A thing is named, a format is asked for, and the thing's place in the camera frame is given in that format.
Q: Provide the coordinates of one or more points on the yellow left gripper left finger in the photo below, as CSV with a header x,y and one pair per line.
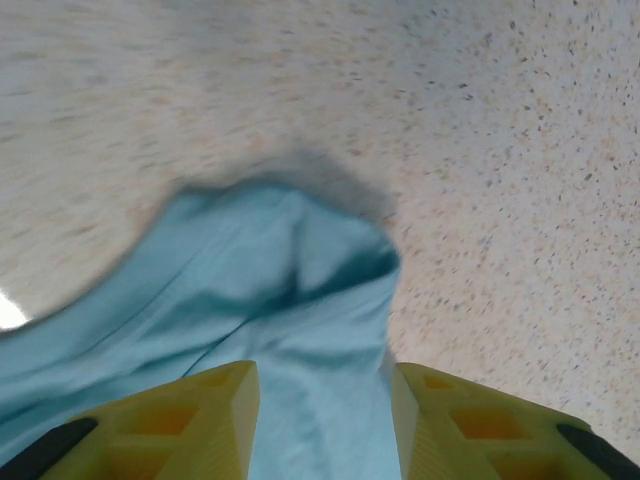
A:
x,y
165,435

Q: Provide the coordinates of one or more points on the light blue t-shirt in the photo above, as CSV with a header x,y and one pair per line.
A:
x,y
250,280

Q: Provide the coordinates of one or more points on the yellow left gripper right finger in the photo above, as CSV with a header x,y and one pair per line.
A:
x,y
480,435

